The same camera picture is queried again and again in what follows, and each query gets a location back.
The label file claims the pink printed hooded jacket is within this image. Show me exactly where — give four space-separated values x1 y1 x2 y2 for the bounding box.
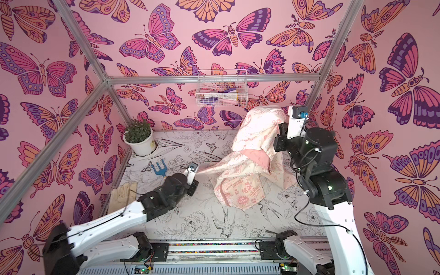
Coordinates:
198 107 297 210

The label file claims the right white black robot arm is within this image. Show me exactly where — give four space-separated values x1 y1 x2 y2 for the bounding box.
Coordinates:
273 123 373 275

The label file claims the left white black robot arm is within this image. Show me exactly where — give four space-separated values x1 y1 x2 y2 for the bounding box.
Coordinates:
42 171 198 275

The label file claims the beige work glove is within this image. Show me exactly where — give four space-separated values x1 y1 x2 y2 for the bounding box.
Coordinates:
107 182 138 214

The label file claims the white pot with green plant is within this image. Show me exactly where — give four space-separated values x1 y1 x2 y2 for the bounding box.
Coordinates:
123 119 157 157

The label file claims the green circuit board left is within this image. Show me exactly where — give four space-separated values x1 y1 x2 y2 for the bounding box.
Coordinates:
134 266 152 275

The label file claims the green circuit board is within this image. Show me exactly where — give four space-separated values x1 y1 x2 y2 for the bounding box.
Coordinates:
279 263 298 275
134 266 152 275

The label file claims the green circuit board right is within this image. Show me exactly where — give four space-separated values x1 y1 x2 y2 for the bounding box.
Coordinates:
279 263 298 275

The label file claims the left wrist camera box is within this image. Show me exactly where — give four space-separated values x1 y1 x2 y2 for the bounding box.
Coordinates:
183 162 199 186

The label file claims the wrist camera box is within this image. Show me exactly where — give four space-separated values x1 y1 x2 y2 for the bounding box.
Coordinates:
287 105 308 139
183 162 199 186

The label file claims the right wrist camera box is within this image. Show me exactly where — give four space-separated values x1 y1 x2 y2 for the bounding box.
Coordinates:
287 105 308 139

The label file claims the blue garden fork yellow handle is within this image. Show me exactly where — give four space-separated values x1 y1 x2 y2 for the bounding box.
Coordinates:
151 159 168 178

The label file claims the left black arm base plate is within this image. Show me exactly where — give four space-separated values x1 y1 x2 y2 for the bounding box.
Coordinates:
120 243 170 262

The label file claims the aluminium front rail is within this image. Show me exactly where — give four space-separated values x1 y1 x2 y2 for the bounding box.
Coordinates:
70 238 355 267

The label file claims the white wire wall basket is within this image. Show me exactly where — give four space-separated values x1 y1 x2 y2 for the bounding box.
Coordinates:
194 69 249 108

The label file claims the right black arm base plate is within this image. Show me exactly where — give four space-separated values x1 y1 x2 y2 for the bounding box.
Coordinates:
254 239 296 261

